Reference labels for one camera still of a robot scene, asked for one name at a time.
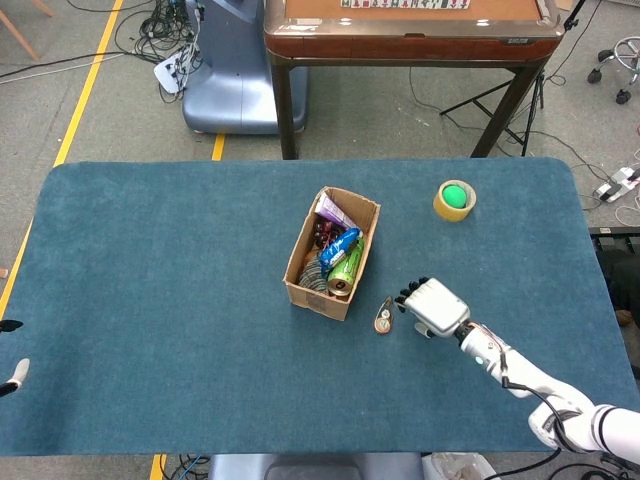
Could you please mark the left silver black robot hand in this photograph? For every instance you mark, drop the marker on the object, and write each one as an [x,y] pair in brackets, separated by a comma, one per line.
[21,370]

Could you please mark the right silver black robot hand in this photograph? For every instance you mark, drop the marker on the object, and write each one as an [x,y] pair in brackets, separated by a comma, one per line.
[437,307]

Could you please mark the small brown oval object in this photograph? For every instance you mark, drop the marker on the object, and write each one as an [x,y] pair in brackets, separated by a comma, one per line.
[384,320]

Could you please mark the green soda can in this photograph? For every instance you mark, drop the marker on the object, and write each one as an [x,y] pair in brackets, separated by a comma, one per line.
[347,272]

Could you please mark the blue cookie snack pack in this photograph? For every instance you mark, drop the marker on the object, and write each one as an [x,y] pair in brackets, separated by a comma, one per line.
[339,247]

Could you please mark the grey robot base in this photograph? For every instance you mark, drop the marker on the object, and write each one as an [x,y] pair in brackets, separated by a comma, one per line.
[310,467]

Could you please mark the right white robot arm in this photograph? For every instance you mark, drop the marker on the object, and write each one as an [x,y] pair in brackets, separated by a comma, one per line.
[615,425]

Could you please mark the yellow tape roll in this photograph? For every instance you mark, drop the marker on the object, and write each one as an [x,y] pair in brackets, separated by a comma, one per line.
[450,212]

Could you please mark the brown cardboard box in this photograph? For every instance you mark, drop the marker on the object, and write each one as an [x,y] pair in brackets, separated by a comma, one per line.
[320,302]

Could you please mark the green ball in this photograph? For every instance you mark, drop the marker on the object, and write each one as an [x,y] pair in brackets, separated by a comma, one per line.
[454,196]

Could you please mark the grey striped knitted cloth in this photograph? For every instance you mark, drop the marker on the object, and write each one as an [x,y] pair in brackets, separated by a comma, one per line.
[312,275]

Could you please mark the dark red grape bunch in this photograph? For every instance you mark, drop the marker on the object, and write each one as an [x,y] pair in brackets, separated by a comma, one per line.
[324,234]

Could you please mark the purple white tube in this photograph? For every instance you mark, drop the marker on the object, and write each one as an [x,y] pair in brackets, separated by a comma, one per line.
[332,210]

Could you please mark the blue felt table mat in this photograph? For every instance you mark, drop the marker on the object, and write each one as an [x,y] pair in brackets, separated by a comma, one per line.
[150,300]

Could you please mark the white plastic bag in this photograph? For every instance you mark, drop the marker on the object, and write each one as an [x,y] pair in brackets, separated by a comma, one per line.
[455,467]

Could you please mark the black equipment case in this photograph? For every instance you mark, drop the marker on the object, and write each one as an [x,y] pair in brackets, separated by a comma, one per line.
[615,270]

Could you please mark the white power strip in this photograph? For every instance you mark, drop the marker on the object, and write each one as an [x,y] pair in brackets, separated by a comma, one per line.
[625,176]
[167,75]
[607,191]

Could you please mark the black tripod stand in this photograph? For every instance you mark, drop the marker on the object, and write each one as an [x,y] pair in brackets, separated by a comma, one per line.
[539,92]

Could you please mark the brown mahjong table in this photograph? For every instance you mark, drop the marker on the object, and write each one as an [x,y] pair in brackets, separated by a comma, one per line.
[400,47]

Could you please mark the chrome wheeled stool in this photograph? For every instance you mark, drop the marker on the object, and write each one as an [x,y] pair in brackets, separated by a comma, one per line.
[594,76]

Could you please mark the face-up mahjong tile row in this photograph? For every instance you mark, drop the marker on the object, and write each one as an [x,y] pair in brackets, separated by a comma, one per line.
[400,4]

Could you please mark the white wooden leg chair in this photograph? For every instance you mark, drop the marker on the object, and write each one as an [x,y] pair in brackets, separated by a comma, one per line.
[20,32]

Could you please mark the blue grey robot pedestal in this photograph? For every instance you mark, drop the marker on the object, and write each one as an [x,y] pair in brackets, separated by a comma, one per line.
[235,90]

